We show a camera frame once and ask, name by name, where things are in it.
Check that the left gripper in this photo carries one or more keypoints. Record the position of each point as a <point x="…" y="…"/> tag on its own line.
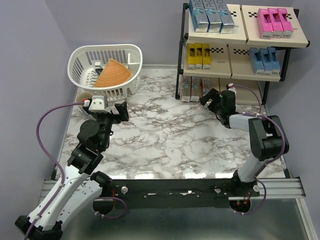
<point x="123" y="110"/>

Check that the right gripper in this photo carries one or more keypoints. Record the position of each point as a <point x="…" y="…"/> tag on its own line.
<point x="213" y="94"/>

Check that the red white toothpaste box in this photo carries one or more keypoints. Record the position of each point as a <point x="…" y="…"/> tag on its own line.
<point x="195" y="89"/>

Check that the silver red toothpaste box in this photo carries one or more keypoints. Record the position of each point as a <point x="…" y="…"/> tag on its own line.
<point x="186" y="89"/>

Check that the yellow toothpaste box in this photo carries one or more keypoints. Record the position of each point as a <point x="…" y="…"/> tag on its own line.
<point x="198" y="56"/>
<point x="190" y="56"/>
<point x="206" y="59"/>

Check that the light blue toothpaste box corner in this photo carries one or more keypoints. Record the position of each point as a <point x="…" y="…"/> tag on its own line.
<point x="256" y="61"/>

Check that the light blue toothpaste box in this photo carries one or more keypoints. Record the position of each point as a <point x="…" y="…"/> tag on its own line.
<point x="273" y="60"/>
<point x="266" y="60"/>

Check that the silver blue toothpaste box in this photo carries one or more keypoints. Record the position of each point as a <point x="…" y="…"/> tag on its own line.
<point x="198" y="16"/>
<point x="213" y="16"/>
<point x="228" y="24"/>

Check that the pink toothpaste box horizontal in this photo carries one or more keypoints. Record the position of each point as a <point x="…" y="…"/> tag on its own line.
<point x="264" y="23"/>

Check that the pink toothpaste box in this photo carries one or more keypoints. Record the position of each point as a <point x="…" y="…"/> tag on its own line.
<point x="286" y="25"/>
<point x="274" y="19"/>

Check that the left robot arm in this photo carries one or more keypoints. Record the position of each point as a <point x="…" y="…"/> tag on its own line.
<point x="79" y="184"/>

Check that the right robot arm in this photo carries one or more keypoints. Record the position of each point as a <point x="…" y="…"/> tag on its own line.
<point x="267" y="138"/>

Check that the black three-tier shelf rack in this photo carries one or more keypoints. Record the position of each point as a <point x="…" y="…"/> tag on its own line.
<point x="229" y="53"/>

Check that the beige ceramic mug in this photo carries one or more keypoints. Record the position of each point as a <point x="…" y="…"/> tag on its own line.
<point x="81" y="97"/>

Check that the orange woven fan mat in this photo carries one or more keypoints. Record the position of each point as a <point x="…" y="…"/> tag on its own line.
<point x="113" y="74"/>

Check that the black item in basket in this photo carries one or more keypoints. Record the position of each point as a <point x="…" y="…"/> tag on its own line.
<point x="98" y="70"/>

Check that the white plastic basket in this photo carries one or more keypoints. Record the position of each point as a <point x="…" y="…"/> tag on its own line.
<point x="84" y="61"/>

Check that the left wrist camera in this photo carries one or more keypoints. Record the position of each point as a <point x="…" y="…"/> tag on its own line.
<point x="98" y="103"/>

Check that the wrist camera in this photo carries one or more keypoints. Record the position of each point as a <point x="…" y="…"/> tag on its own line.
<point x="98" y="103"/>
<point x="231" y="87"/>

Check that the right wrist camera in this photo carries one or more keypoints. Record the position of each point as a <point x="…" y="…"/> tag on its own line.
<point x="231" y="87"/>

